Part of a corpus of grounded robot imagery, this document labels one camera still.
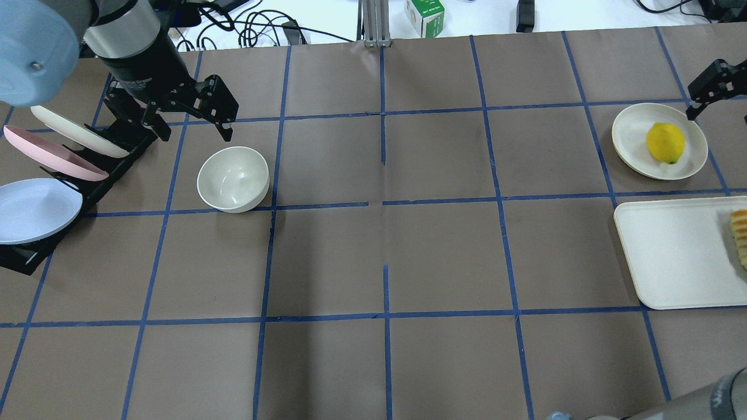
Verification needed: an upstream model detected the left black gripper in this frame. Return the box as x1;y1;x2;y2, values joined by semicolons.
102;35;239;142

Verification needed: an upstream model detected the yellow lemon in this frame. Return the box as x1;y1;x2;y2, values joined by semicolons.
645;122;686;165

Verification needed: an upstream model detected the white ceramic bowl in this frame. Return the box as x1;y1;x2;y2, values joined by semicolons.
196;146;270;214

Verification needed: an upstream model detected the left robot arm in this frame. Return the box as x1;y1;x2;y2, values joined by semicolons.
1;1;239;142

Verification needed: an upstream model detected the cream round plate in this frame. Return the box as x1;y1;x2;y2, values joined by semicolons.
612;103;709;180

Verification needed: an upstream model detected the cream plate in rack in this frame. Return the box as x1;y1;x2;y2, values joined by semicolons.
30;106;129;159

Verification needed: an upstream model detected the pink plate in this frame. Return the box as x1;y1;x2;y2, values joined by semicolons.
3;125;109;181

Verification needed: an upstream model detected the sliced yellow bread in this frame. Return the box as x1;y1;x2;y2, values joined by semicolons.
729;208;746;270

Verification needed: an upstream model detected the light blue plate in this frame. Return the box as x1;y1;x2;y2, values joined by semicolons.
1;178;83;245

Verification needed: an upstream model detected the white rectangular tray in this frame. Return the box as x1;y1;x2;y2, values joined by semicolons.
613;197;746;309

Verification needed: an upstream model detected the black power adapter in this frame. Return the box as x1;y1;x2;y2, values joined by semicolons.
515;0;536;33

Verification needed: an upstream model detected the black dish rack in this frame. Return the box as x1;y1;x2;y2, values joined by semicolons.
1;121;155;275

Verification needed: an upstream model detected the green white carton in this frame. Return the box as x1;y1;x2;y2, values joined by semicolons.
404;1;445;38

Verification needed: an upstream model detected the black cables bundle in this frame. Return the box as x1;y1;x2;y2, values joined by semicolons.
166;0;357;52

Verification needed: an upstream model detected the aluminium frame post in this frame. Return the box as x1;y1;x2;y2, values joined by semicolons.
357;1;392;48

